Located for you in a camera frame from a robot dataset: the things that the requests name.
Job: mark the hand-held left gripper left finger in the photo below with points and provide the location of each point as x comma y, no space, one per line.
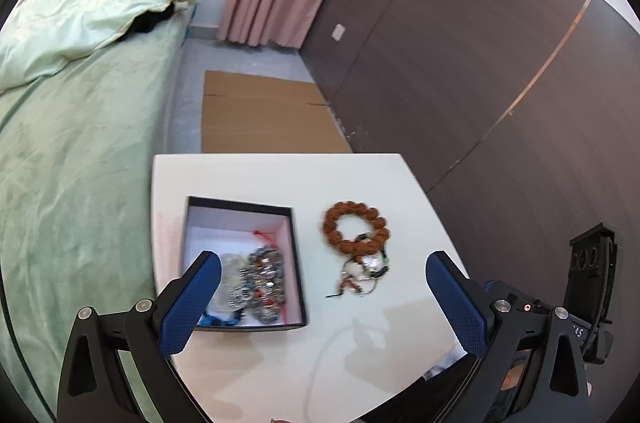
192,298

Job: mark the brown cardboard sheet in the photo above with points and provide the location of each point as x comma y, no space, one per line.
270,118

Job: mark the white side table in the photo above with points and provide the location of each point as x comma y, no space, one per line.
300,363

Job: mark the white wall socket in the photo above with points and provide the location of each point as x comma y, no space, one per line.
339,32

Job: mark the green bed sheet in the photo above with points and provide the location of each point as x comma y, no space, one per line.
75,178

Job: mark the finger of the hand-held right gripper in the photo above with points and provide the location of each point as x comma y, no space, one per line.
520,294

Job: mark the black jewelry box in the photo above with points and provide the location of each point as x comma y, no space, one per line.
225,225

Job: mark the light green duvet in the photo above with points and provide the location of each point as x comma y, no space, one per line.
65,23

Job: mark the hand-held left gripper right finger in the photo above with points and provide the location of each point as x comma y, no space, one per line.
457,298

